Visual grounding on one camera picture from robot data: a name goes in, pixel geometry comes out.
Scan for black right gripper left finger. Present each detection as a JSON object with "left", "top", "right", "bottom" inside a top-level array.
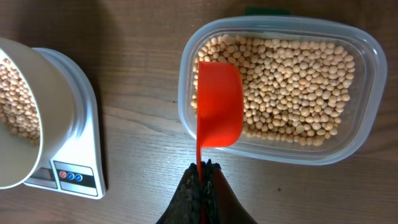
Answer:
[{"left": 156, "top": 163, "right": 203, "bottom": 224}]

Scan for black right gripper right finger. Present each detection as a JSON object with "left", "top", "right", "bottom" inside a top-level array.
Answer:
[{"left": 202, "top": 159, "right": 257, "bottom": 224}]

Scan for red measuring scoop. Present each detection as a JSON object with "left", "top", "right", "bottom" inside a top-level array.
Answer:
[{"left": 195, "top": 61, "right": 244, "bottom": 224}]

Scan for white digital kitchen scale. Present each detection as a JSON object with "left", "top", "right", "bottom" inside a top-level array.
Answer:
[{"left": 24, "top": 47, "right": 106, "bottom": 200}]

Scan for cream bowl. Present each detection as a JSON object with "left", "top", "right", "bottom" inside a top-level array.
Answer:
[{"left": 0, "top": 37, "right": 78, "bottom": 190}]

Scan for soybeans in bowl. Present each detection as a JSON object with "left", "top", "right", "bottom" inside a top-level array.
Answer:
[{"left": 1, "top": 58, "right": 40, "bottom": 145}]

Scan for clear plastic bean container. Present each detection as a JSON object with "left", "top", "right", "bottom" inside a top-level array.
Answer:
[{"left": 178, "top": 16, "right": 387, "bottom": 166}]

